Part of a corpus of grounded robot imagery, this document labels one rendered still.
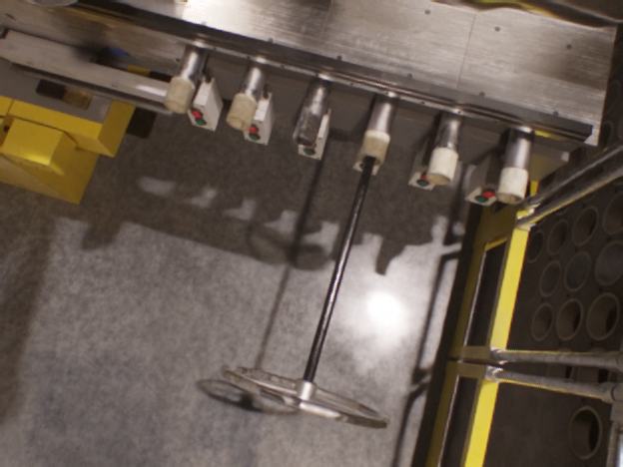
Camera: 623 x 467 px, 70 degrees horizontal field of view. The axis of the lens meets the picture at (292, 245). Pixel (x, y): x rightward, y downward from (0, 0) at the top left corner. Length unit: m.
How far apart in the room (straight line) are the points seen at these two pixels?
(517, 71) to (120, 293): 1.65
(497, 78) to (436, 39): 0.17
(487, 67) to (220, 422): 1.54
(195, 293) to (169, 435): 0.57
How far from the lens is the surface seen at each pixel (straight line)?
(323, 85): 1.18
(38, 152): 1.65
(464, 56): 1.24
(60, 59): 1.66
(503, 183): 1.18
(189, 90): 1.22
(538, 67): 1.29
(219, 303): 1.92
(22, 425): 2.22
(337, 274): 1.03
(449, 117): 1.20
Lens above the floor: 1.89
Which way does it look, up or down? 78 degrees down
